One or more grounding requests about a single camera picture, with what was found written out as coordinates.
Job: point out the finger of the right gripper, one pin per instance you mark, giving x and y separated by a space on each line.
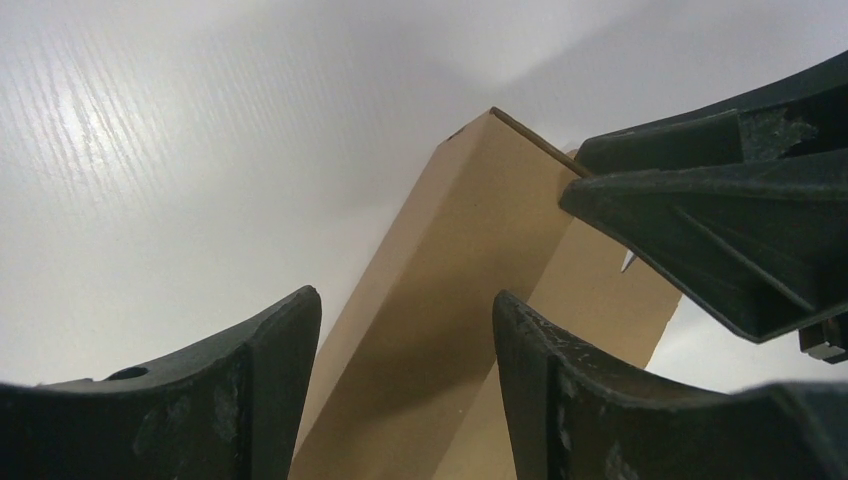
802 114

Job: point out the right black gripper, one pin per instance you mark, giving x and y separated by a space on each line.
761 247

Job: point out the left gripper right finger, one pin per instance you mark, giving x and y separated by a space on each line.
576 412

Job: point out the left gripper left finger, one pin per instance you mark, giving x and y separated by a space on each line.
226 407

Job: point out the brown cardboard box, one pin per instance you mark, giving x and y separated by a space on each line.
406 385

